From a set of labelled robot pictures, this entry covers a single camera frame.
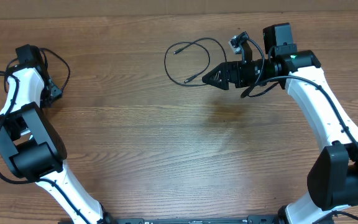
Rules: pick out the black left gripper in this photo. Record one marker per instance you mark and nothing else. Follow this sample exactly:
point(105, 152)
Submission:
point(49, 96)

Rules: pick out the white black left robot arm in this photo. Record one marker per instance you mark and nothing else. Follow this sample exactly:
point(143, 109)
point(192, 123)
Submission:
point(31, 150)

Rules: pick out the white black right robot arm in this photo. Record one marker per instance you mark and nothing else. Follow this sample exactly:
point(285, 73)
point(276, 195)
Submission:
point(333, 180)

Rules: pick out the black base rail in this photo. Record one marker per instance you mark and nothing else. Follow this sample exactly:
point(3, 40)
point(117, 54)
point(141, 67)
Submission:
point(197, 221)

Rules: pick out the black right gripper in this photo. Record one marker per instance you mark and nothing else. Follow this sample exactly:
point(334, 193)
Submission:
point(224, 70)

